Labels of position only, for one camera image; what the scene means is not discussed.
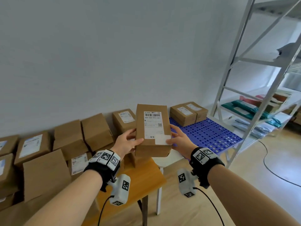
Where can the crumpled grey bag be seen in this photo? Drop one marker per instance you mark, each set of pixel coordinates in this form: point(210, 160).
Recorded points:
point(289, 50)

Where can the grey metal shelf rack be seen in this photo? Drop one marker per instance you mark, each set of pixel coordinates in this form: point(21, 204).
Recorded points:
point(238, 39)

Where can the pile of brown cardboard parcels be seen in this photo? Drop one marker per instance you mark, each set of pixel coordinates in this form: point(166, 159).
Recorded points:
point(47, 176)

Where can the person's left hand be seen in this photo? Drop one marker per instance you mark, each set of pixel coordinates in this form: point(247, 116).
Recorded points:
point(124, 144)

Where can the cardboard box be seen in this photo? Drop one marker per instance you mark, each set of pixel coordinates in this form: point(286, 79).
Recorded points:
point(185, 120)
point(202, 115)
point(140, 120)

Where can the small brown carton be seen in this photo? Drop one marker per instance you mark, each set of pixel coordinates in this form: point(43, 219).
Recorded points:
point(282, 97)
point(270, 107)

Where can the orange wooden table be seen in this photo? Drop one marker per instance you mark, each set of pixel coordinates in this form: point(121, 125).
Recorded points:
point(145, 178)

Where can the person's right hand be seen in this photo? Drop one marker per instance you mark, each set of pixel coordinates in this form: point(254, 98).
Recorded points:
point(182, 144)

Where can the white low table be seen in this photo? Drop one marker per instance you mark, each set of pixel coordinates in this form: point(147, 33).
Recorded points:
point(169, 160)

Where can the white marker-tagged wrist camera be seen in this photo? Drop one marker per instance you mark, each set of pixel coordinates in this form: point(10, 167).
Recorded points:
point(118, 190)
point(185, 185)

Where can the person's left forearm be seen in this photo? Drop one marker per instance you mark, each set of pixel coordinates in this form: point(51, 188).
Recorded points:
point(65, 202)

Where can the blue perforated plastic pallet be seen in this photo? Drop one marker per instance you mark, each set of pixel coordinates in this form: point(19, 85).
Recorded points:
point(211, 136)

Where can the pink mailer bag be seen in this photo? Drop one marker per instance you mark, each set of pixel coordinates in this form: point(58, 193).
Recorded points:
point(247, 100)

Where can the person's right forearm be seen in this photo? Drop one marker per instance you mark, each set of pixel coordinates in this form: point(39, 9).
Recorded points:
point(247, 200)

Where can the black wristband with marker tags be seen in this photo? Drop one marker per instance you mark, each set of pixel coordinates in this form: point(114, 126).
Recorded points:
point(96, 170)
point(211, 164)

